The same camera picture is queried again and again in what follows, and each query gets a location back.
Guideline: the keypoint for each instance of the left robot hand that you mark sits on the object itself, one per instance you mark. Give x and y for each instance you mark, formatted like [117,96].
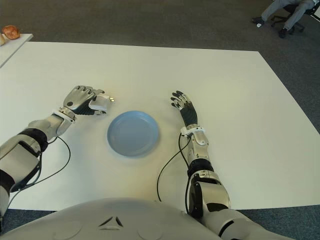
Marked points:
[76,98]

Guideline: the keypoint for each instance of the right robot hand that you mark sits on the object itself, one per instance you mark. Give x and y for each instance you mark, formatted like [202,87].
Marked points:
[190,113]

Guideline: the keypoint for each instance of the white charger plug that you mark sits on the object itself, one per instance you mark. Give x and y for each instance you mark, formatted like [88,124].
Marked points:
[101,102]

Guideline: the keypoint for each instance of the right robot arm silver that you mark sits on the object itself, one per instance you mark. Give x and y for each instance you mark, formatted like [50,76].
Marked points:
[217,192]

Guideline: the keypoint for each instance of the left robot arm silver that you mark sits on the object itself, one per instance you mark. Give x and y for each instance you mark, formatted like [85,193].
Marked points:
[17,155]

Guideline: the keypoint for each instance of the blue plastic plate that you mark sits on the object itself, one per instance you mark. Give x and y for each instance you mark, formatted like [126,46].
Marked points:
[132,135]

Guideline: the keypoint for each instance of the white side table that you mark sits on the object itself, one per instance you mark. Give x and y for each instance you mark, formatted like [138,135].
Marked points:
[12,47]

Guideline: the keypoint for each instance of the reddish brown bread roll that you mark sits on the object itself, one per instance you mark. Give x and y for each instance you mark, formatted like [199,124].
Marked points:
[11,32]

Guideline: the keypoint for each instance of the pale bread roll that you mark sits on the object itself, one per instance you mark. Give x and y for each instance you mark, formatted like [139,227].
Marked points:
[2,40]

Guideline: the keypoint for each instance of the grey robot torso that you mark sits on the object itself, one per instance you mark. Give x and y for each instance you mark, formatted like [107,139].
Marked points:
[112,220]

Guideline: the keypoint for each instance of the black office chair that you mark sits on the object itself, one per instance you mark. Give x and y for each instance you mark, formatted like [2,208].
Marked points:
[277,18]

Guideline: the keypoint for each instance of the seated person grey trousers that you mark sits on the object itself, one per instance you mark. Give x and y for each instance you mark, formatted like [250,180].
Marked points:
[270,11]

